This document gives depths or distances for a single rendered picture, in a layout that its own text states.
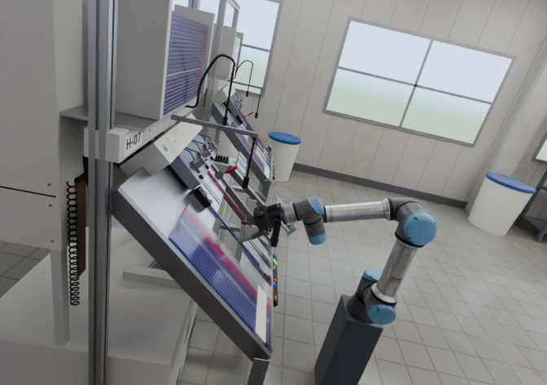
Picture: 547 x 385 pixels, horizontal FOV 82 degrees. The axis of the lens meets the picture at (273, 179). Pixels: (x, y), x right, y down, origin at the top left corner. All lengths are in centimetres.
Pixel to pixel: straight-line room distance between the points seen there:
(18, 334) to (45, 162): 65
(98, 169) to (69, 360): 71
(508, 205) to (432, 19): 264
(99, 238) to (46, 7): 53
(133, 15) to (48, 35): 18
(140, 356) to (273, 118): 402
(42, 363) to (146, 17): 112
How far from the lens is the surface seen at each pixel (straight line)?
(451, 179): 562
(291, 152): 428
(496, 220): 525
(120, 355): 128
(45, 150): 94
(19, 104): 94
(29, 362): 143
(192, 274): 97
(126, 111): 93
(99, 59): 79
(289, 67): 474
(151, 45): 89
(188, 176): 117
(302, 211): 122
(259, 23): 477
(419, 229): 130
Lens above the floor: 162
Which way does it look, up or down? 22 degrees down
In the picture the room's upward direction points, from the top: 13 degrees clockwise
